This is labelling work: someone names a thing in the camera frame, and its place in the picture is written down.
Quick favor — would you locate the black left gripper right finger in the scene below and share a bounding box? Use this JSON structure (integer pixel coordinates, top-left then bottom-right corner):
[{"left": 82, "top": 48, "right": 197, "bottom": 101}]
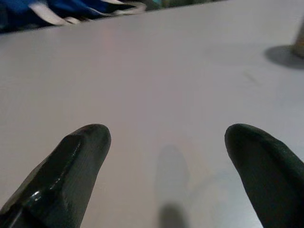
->
[{"left": 224, "top": 123, "right": 304, "bottom": 228}]

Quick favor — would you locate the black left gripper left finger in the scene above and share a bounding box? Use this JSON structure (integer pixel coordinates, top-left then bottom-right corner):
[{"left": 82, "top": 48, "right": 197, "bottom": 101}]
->
[{"left": 0, "top": 123, "right": 112, "bottom": 228}]

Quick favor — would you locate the pale cylindrical cup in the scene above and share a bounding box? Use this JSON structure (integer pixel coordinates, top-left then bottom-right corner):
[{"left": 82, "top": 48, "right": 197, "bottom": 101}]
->
[{"left": 291, "top": 18, "right": 304, "bottom": 57}]

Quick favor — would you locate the blue and white striped cloth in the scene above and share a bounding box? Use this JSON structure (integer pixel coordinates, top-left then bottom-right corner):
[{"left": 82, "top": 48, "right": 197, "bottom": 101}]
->
[{"left": 0, "top": 0, "right": 147, "bottom": 34}]

